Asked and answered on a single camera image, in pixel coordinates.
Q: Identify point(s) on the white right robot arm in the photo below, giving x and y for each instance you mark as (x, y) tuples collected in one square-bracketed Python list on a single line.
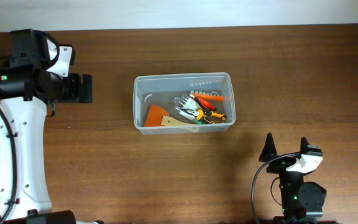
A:
[(301, 201)]

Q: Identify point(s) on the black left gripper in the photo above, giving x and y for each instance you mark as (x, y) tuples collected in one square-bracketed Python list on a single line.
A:
[(74, 88)]

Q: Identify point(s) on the red handled side cutters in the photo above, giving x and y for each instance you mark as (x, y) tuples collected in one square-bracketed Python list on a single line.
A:
[(200, 103)]

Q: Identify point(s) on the clear plastic storage container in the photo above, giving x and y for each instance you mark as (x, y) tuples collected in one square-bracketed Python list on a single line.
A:
[(165, 90)]

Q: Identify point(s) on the orange scraper with wooden handle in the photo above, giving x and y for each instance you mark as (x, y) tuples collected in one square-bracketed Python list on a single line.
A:
[(157, 116)]

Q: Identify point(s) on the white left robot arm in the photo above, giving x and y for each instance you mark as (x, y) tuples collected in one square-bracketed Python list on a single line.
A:
[(33, 79)]

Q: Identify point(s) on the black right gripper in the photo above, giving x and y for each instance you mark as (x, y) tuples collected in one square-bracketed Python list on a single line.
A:
[(278, 168)]

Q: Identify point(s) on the orange socket bit rail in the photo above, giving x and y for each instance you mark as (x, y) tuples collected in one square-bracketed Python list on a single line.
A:
[(213, 96)]

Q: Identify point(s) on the orange black long-nose pliers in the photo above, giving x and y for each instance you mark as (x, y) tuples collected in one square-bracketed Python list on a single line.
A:
[(202, 116)]

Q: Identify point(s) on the clear case of coloured plugs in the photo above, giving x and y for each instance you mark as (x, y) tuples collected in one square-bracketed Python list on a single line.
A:
[(187, 103)]

